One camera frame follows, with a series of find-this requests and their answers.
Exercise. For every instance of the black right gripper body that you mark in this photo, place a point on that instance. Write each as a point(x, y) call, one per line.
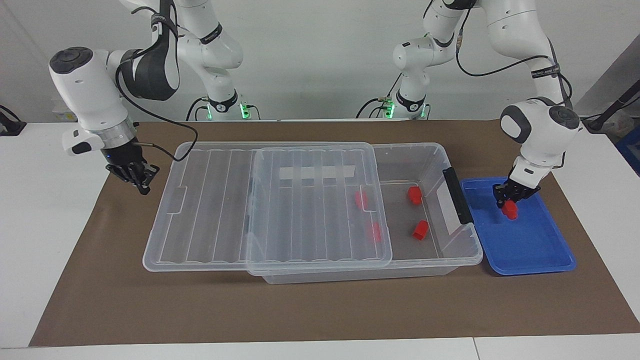
point(127, 160)

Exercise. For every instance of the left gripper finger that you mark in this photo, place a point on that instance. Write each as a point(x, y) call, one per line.
point(499, 200)
point(521, 197)

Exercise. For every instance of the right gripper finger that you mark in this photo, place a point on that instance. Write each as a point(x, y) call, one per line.
point(147, 187)
point(138, 186)

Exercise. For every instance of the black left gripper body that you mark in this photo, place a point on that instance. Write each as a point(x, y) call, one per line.
point(517, 189)

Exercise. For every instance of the red block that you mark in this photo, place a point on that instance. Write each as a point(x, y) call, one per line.
point(361, 199)
point(510, 210)
point(414, 195)
point(420, 230)
point(375, 231)

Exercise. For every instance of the clear ribbed box lid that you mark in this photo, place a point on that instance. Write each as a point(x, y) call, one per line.
point(210, 210)

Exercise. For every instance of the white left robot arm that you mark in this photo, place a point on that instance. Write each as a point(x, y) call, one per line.
point(542, 130)

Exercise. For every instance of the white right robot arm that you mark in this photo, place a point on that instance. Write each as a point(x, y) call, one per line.
point(85, 95)

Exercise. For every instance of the blue plastic tray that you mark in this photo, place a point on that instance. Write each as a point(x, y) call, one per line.
point(525, 240)

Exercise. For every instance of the clear plastic storage box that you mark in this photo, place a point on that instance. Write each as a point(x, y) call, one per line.
point(430, 250)

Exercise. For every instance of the white power strip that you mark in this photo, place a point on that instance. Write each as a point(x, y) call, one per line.
point(62, 116)

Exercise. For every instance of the blue crate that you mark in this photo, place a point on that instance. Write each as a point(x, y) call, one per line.
point(631, 150)

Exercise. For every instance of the brown table mat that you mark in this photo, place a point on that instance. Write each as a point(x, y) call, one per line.
point(100, 300)

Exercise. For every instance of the black clamp object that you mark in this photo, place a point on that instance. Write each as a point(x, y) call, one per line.
point(10, 127)

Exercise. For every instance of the black stand leg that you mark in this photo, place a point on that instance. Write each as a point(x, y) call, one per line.
point(617, 105)

